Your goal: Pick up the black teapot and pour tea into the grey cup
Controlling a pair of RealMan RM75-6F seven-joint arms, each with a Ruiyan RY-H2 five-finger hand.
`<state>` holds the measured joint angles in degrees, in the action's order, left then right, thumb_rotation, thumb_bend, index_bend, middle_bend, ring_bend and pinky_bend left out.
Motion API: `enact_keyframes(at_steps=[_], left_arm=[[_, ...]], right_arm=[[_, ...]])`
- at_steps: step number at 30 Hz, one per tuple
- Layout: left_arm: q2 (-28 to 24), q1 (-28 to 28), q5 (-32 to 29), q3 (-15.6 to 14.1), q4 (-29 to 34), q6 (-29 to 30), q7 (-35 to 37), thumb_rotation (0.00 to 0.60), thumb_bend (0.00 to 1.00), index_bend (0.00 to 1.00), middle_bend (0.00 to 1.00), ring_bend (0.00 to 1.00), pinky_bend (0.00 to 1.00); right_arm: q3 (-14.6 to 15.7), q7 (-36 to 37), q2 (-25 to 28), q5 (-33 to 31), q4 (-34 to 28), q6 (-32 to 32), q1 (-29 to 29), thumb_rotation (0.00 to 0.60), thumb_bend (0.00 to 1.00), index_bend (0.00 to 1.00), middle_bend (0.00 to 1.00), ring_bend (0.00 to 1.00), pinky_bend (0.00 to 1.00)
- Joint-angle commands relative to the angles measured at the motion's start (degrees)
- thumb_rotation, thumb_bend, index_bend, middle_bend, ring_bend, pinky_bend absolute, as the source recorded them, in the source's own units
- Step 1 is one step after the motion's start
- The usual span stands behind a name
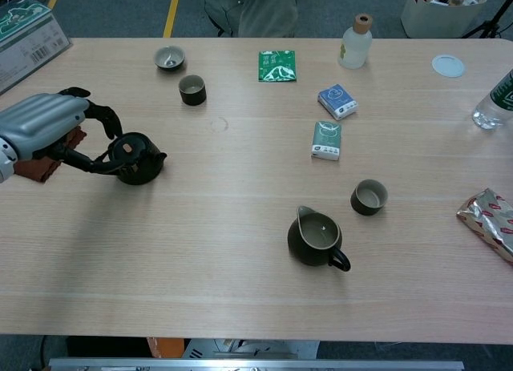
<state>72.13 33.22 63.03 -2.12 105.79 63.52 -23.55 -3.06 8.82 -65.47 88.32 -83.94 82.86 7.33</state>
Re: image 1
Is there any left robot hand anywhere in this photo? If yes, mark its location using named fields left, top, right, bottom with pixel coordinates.
left=0, top=87, right=139, bottom=175

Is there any dark green teapot with handle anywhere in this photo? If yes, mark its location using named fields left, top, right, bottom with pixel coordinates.
left=94, top=131, right=168, bottom=186

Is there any dark cylindrical teacup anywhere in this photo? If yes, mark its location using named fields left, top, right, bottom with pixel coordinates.
left=178, top=74, right=208, bottom=107
left=350, top=179, right=389, bottom=216

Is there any white robot base unit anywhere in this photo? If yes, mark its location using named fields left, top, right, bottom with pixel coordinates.
left=182, top=338, right=321, bottom=360

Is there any grey shallow tea bowl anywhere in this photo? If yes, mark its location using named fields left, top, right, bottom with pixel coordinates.
left=153, top=45, right=188, bottom=71

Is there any brown folded cloth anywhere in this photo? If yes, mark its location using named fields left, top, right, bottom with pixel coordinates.
left=14, top=124, right=88, bottom=183

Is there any green printed cardboard box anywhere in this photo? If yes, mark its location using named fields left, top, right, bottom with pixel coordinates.
left=0, top=0, right=74, bottom=96

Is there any green tea packet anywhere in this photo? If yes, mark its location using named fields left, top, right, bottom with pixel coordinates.
left=257, top=50, right=298, bottom=83

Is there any person in grey trousers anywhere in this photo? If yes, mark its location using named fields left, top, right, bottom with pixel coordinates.
left=199, top=0, right=300, bottom=38

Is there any orange object under table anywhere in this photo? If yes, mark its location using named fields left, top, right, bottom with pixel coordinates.
left=146, top=337, right=186, bottom=359

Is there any green tissue pack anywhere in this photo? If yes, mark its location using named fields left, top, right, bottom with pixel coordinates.
left=310, top=120, right=343, bottom=162

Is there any blue tissue pack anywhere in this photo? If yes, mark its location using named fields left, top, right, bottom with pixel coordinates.
left=317, top=83, right=359, bottom=121

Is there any frosted bottle with wooden cap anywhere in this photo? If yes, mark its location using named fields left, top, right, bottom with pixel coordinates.
left=337, top=13, right=374, bottom=71

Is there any white round table grommet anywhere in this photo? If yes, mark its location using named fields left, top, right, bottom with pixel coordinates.
left=431, top=54, right=466, bottom=79

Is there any white storage bin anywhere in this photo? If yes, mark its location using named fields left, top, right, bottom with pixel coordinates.
left=400, top=0, right=488, bottom=39

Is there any clear bottle with green label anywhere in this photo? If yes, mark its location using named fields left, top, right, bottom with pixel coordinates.
left=471, top=69, right=513, bottom=131

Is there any silver foil snack bag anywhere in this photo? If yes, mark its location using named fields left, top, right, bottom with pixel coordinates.
left=455, top=188, right=513, bottom=267

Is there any dark pitcher with handle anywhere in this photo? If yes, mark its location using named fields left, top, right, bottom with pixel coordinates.
left=286, top=205, right=352, bottom=272

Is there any aluminium rail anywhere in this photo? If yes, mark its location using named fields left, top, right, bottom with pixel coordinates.
left=47, top=357, right=465, bottom=371

